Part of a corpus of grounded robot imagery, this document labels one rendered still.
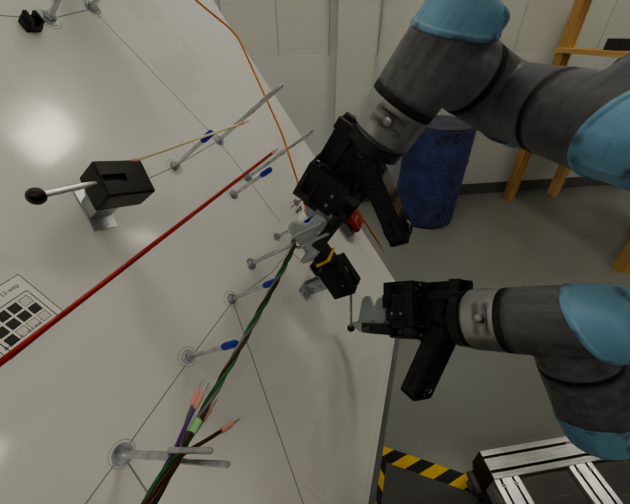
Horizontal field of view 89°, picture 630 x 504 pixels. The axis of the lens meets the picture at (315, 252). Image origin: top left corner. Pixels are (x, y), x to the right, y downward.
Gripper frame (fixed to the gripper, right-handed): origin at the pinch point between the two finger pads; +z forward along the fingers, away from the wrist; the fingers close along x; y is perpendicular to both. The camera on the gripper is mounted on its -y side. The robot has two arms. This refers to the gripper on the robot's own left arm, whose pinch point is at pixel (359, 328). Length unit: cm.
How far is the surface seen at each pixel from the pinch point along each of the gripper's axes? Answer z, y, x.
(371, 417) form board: 2.2, -15.8, -5.3
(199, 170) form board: 2.9, 21.7, 29.3
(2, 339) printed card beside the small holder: -7.0, -0.9, 44.8
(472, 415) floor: 42, -41, -115
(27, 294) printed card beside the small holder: -5.9, 2.6, 44.0
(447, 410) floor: 50, -39, -108
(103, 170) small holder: -9.8, 13.4, 40.5
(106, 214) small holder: -3.2, 11.2, 39.5
